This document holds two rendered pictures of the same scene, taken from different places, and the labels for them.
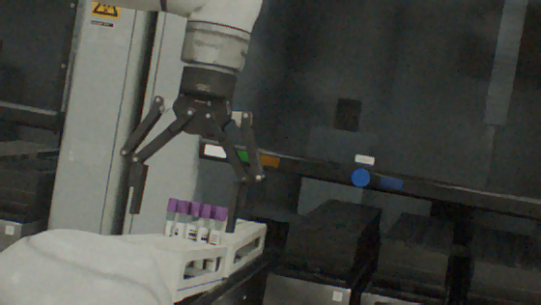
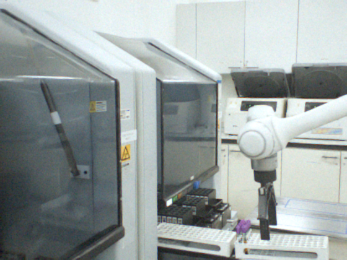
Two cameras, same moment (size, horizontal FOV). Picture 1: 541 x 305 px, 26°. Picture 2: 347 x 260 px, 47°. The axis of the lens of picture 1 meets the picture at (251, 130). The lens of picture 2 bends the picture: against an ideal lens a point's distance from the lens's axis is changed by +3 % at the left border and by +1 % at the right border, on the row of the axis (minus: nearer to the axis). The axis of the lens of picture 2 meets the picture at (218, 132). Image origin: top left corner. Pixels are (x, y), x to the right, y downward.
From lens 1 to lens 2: 210 cm
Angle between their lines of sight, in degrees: 82
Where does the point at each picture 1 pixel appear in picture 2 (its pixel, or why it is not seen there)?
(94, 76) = (126, 195)
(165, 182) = (151, 229)
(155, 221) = (150, 250)
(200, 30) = (275, 156)
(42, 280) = not seen: outside the picture
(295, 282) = not seen: hidden behind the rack
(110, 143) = (134, 226)
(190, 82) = (274, 177)
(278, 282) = not seen: hidden behind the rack
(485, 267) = (209, 195)
